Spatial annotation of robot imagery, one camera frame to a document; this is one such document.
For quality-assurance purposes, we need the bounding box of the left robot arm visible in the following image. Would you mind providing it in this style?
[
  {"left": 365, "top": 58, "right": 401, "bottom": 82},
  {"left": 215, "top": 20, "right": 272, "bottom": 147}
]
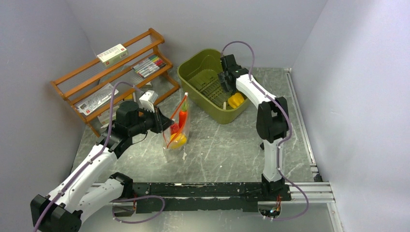
[{"left": 30, "top": 101, "right": 174, "bottom": 232}]

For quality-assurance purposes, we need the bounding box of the small box under shelf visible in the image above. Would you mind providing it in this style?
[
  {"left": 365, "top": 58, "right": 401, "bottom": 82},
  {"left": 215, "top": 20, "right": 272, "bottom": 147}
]
[{"left": 97, "top": 105, "right": 119, "bottom": 126}]

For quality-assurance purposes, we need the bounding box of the olive green plastic basin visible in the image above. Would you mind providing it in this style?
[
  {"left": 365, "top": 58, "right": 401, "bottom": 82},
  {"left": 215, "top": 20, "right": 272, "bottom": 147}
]
[{"left": 177, "top": 48, "right": 251, "bottom": 124}]

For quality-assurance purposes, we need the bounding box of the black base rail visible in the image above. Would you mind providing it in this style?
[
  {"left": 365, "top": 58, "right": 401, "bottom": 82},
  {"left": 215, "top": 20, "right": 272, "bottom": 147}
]
[{"left": 109, "top": 172, "right": 292, "bottom": 214}]

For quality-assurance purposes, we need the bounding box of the pack of coloured markers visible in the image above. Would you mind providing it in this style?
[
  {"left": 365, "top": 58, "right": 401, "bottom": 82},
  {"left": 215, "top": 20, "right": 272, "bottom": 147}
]
[{"left": 132, "top": 55, "right": 166, "bottom": 78}]

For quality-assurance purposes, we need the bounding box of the dark red toy strawberry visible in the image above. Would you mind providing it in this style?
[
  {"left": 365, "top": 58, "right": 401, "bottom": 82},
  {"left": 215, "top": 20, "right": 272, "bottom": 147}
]
[{"left": 170, "top": 123, "right": 180, "bottom": 135}]

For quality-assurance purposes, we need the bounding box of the white green box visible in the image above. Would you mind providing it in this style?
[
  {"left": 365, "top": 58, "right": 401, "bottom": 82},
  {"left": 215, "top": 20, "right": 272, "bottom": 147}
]
[{"left": 96, "top": 43, "right": 129, "bottom": 68}]

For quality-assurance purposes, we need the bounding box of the clear flat plastic package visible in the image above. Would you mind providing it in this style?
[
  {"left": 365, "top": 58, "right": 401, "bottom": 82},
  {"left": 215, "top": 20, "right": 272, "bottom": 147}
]
[{"left": 75, "top": 83, "right": 114, "bottom": 116}]

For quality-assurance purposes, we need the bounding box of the clear zip top bag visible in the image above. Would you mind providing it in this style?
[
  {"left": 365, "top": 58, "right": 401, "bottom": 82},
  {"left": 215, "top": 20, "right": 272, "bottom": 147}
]
[{"left": 162, "top": 92, "right": 191, "bottom": 162}]

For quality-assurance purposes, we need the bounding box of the wooden shelf rack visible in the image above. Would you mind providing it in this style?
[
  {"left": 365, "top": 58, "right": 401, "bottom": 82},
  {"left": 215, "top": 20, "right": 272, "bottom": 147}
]
[{"left": 50, "top": 28, "right": 180, "bottom": 136}]

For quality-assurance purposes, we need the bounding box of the yellow toy mango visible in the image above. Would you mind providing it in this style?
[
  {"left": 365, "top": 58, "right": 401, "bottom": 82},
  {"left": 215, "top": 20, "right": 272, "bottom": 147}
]
[{"left": 168, "top": 133, "right": 187, "bottom": 149}]

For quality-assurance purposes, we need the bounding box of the orange toy carrot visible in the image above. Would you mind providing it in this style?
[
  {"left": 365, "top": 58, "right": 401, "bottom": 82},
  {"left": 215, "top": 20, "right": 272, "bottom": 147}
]
[{"left": 178, "top": 101, "right": 188, "bottom": 128}]

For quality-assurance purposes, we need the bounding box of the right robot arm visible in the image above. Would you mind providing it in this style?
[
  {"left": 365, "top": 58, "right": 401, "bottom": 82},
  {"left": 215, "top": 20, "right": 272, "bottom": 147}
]
[{"left": 218, "top": 55, "right": 292, "bottom": 201}]

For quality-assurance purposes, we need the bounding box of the yellow toy bell pepper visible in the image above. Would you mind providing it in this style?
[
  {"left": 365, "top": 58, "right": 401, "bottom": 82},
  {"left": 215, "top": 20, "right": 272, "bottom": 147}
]
[{"left": 227, "top": 92, "right": 245, "bottom": 109}]

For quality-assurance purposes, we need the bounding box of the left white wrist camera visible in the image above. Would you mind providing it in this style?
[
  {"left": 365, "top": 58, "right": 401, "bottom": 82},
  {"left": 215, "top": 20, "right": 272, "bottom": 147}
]
[{"left": 139, "top": 90, "right": 158, "bottom": 112}]

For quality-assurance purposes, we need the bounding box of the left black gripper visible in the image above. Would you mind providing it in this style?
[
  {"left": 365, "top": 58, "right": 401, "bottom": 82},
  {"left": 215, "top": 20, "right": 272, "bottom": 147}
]
[{"left": 129, "top": 104, "right": 174, "bottom": 136}]

